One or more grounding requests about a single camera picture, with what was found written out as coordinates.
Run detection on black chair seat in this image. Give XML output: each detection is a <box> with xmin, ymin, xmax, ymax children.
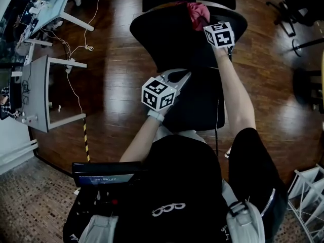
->
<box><xmin>161</xmin><ymin>67</ymin><xmax>226</xmax><ymax>133</ymax></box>

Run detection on white floor cable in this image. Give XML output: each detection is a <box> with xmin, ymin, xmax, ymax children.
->
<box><xmin>66</xmin><ymin>67</ymin><xmax>86</xmax><ymax>120</ymax></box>

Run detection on person's black shirt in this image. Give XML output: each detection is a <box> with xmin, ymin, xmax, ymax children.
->
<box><xmin>63</xmin><ymin>128</ymin><xmax>290</xmax><ymax>243</ymax></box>

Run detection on yellow black striped floor strip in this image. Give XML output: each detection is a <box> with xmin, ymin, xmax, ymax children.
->
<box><xmin>83</xmin><ymin>117</ymin><xmax>91</xmax><ymax>163</ymax></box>

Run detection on black cable bundle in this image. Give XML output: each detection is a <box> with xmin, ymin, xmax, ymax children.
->
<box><xmin>22</xmin><ymin>79</ymin><xmax>32</xmax><ymax>104</ymax></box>

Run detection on white wire rack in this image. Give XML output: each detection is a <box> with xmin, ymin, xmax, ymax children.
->
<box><xmin>287</xmin><ymin>163</ymin><xmax>324</xmax><ymax>243</ymax></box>

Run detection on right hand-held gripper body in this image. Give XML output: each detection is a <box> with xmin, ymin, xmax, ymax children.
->
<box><xmin>203</xmin><ymin>21</ymin><xmax>235</xmax><ymax>49</ymax></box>

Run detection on pink cloth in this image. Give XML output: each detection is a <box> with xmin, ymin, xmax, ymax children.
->
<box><xmin>174</xmin><ymin>1</ymin><xmax>211</xmax><ymax>31</ymax></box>

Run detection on black table base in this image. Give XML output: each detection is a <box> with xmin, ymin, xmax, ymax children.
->
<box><xmin>293</xmin><ymin>68</ymin><xmax>324</xmax><ymax>112</ymax></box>

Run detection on person's light grey trousers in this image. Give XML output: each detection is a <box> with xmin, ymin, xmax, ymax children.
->
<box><xmin>153</xmin><ymin>125</ymin><xmax>207</xmax><ymax>145</ymax></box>

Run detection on thin coiled white cable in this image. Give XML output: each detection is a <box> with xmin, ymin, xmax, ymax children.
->
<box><xmin>40</xmin><ymin>0</ymin><xmax>112</xmax><ymax>61</ymax></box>

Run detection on black swivel chair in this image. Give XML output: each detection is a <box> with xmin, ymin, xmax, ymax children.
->
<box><xmin>265</xmin><ymin>0</ymin><xmax>324</xmax><ymax>38</ymax></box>

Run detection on person's left forearm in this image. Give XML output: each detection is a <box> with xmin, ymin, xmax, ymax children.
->
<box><xmin>118</xmin><ymin>109</ymin><xmax>166</xmax><ymax>163</ymax></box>

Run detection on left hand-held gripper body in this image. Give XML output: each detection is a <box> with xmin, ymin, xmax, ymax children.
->
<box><xmin>141</xmin><ymin>75</ymin><xmax>178</xmax><ymax>112</ymax></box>

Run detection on white power strip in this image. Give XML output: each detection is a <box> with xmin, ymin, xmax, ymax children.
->
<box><xmin>21</xmin><ymin>113</ymin><xmax>39</xmax><ymax>125</ymax></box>

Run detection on black pole stand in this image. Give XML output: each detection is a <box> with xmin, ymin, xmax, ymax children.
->
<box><xmin>292</xmin><ymin>37</ymin><xmax>324</xmax><ymax>58</ymax></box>

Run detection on black chest monitor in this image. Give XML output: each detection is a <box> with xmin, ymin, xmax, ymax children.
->
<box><xmin>72</xmin><ymin>161</ymin><xmax>150</xmax><ymax>188</ymax></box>

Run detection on grey desk with white legs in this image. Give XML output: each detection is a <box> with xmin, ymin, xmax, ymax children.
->
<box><xmin>16</xmin><ymin>55</ymin><xmax>88</xmax><ymax>134</ymax></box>

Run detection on grey harness strap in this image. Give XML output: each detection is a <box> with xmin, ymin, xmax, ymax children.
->
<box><xmin>86</xmin><ymin>213</ymin><xmax>120</xmax><ymax>243</ymax></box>
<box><xmin>221</xmin><ymin>178</ymin><xmax>266</xmax><ymax>243</ymax></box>

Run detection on person's right forearm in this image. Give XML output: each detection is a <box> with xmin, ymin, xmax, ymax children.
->
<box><xmin>215</xmin><ymin>47</ymin><xmax>257</xmax><ymax>139</ymax></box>

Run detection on white baseboard pipes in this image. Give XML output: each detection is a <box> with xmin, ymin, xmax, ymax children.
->
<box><xmin>0</xmin><ymin>139</ymin><xmax>39</xmax><ymax>166</ymax></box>

